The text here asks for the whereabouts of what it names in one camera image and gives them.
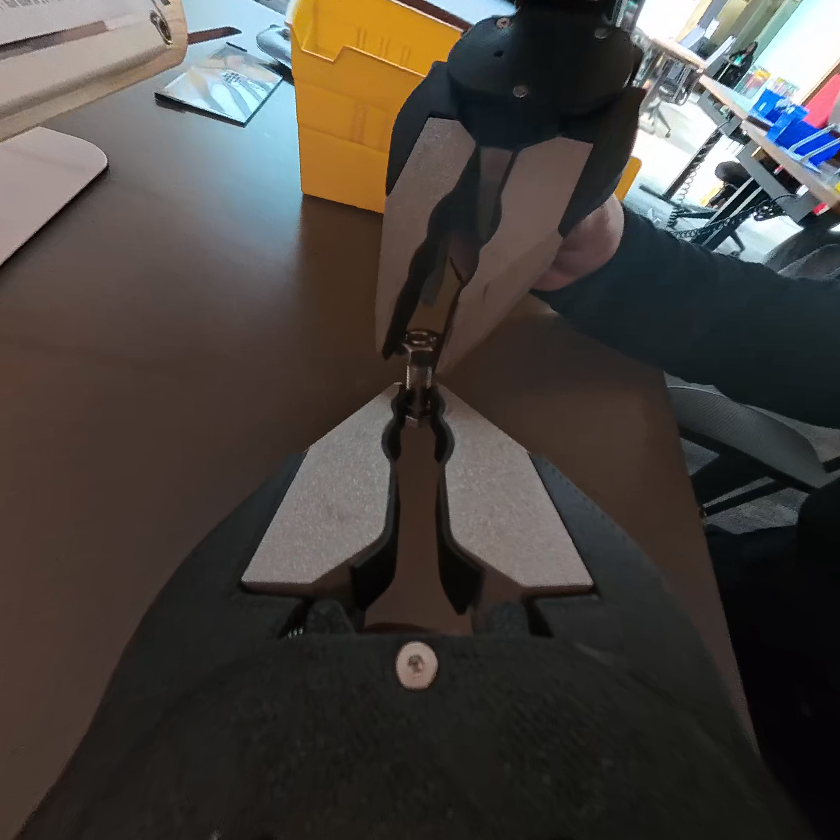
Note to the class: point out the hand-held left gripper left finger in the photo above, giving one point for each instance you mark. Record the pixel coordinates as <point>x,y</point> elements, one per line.
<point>328,518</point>

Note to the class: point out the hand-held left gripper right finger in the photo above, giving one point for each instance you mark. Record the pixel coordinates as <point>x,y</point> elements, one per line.
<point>505,518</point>

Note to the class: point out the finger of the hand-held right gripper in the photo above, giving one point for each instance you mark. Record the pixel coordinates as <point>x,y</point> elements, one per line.
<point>420,184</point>
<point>531,210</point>

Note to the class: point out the yellow plastic bin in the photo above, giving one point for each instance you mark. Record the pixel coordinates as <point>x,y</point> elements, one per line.
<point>341,131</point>

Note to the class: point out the silver hex nut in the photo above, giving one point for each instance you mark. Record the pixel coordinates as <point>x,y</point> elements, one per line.
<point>420,344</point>

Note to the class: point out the silver bolt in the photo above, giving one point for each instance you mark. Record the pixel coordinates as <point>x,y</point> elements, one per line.
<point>418,380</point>

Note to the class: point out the person's right hand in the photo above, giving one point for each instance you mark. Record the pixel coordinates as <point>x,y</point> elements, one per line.
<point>590,246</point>

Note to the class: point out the grey desk with wooden edge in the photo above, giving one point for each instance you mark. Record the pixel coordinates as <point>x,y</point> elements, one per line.
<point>479,6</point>

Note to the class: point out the grey rounded device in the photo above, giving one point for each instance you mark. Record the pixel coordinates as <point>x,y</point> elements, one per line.
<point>274,44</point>

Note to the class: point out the black patterned card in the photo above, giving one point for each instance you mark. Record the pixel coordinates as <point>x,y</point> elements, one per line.
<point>223,85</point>

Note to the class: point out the wooden standing desk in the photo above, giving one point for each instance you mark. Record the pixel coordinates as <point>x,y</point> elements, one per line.
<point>768,141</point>

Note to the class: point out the blue plastic bins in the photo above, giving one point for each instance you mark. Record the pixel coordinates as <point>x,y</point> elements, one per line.
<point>781,115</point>

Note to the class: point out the grey office chair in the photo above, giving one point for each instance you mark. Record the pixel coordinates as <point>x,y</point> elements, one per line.
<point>748,426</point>

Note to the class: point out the person's dark torso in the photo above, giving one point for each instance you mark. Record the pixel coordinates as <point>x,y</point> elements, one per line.
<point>787,623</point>

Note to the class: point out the printed instruction sheet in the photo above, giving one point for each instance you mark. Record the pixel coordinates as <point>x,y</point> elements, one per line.
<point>59,13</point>

